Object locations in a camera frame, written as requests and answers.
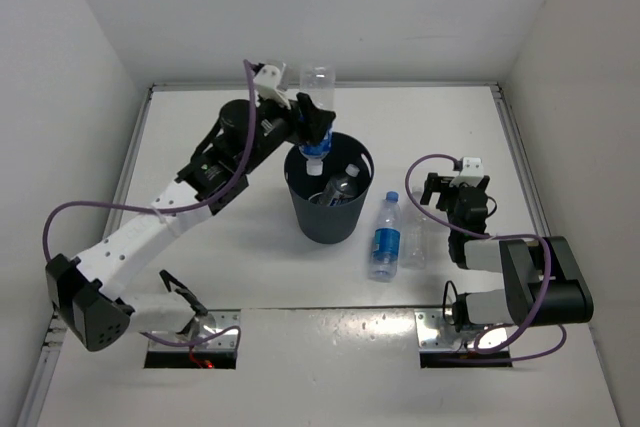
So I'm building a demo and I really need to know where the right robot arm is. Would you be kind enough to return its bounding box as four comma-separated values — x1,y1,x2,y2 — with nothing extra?
420,173,594,331

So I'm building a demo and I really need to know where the dark grey waste bin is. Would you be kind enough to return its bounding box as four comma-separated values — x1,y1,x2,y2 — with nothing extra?
284,132,374,244

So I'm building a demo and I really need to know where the blue-cap blue-label water bottle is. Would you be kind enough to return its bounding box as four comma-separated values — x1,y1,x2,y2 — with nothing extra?
369,191,402,282

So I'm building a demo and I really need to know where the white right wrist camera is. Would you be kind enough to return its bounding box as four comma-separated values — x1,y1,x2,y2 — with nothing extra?
449,157,485,187

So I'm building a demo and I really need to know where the clear unlabelled plastic bottle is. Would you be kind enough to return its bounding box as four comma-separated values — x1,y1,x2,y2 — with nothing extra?
399,190,428,270

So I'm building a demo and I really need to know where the small blue-label plastic bottle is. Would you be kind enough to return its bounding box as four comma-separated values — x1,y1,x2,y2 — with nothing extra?
299,63,336,177

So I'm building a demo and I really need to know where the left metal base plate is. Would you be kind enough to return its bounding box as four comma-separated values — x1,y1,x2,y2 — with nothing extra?
145,310,241,357

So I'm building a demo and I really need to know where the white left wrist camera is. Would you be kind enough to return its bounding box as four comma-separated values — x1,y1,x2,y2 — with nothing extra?
253,61,291,109

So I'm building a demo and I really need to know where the left aluminium frame rail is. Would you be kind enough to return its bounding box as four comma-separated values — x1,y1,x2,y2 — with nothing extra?
14,84,156,427

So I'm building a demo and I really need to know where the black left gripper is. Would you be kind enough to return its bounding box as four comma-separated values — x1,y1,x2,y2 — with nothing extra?
237,90,333,173

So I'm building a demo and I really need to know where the aluminium table edge rail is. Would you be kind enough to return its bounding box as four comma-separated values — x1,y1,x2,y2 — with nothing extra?
490,83,551,236

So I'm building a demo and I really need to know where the metal base plate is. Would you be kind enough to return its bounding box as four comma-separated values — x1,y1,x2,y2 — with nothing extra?
145,310,241,357
414,308,480,354

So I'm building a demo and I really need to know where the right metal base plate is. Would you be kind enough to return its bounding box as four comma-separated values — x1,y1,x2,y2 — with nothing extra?
414,308,480,354

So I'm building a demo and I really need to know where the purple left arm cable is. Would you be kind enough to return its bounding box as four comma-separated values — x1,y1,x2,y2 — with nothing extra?
41,58,261,356

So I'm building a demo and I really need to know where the dark-label bottle in bin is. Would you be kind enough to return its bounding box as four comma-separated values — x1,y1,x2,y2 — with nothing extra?
309,164,360,207

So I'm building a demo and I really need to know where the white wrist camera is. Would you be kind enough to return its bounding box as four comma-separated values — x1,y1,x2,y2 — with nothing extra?
449,157,485,187
253,61,291,109

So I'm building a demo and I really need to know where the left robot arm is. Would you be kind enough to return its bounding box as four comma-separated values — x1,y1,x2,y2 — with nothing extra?
45,93,336,352

